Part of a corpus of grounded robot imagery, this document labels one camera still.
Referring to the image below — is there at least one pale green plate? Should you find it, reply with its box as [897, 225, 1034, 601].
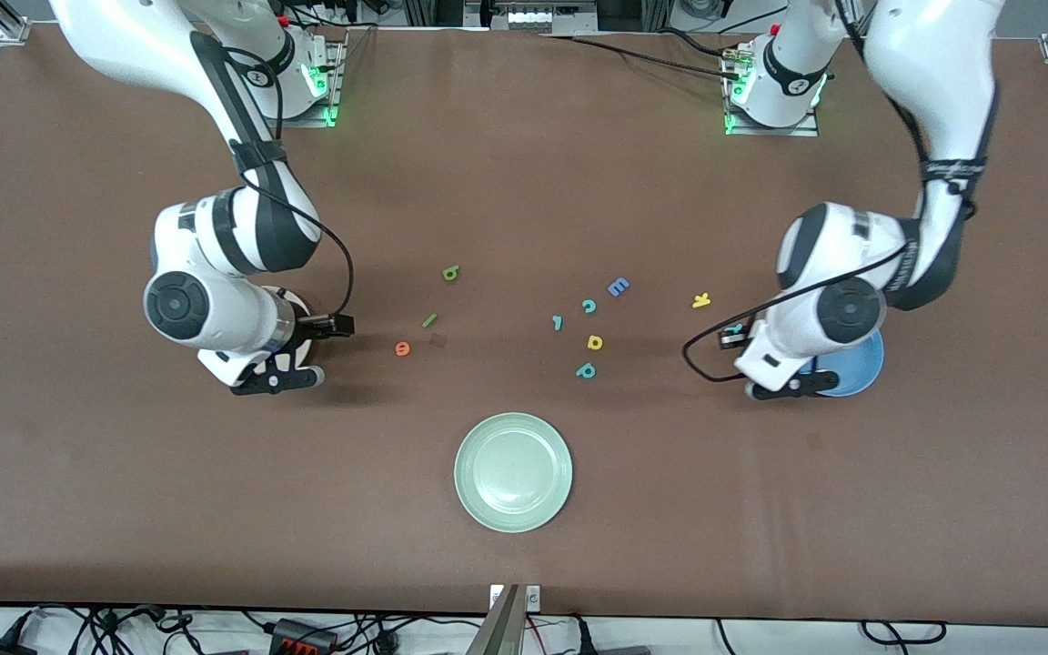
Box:
[454, 412, 574, 534]

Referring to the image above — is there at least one beige brown plate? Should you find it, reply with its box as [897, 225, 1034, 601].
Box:
[292, 289, 315, 369]

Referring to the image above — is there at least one grey control box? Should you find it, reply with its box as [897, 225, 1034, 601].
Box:
[488, 0, 600, 35]

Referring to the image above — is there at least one blue plate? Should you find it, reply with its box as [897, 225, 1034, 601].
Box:
[801, 329, 885, 398]

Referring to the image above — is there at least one black orange power strip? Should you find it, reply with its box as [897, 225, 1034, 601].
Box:
[269, 619, 338, 655]

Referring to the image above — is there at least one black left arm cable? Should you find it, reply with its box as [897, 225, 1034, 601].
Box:
[681, 246, 912, 383]

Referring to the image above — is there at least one grey metal mount post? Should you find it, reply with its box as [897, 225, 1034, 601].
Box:
[468, 584, 543, 655]

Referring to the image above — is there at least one black cable on table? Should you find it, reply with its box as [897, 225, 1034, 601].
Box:
[569, 35, 741, 81]

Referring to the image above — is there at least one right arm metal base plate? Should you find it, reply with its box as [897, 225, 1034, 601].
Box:
[243, 32, 348, 128]

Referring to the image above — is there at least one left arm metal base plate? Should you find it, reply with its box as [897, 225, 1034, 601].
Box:
[724, 41, 821, 138]

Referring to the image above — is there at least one black looped floor cable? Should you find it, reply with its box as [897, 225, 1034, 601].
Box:
[861, 620, 948, 647]

